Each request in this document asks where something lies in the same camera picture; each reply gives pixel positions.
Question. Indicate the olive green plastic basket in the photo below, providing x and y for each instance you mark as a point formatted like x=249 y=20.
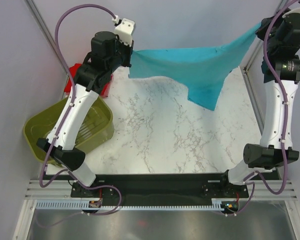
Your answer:
x=96 y=129

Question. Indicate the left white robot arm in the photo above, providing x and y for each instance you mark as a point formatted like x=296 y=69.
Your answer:
x=60 y=142

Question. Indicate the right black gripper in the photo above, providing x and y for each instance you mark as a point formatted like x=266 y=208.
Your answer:
x=282 y=16

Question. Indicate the right aluminium frame post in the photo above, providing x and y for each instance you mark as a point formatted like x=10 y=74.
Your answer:
x=257 y=43

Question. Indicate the left aluminium frame post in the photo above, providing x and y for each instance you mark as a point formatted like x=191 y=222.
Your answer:
x=44 y=29

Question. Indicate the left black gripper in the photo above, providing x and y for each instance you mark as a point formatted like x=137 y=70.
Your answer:
x=128 y=49

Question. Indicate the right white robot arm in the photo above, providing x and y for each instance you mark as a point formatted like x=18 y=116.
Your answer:
x=281 y=70

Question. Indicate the aluminium rail profile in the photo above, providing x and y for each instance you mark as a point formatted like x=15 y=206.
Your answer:
x=57 y=190

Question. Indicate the aluminium frame post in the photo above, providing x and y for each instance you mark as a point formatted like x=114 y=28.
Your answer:
x=44 y=29
x=257 y=43

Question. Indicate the teal t shirt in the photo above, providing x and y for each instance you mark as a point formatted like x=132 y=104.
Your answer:
x=201 y=69

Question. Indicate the white slotted cable duct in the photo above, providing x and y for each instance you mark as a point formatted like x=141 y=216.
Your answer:
x=88 y=205

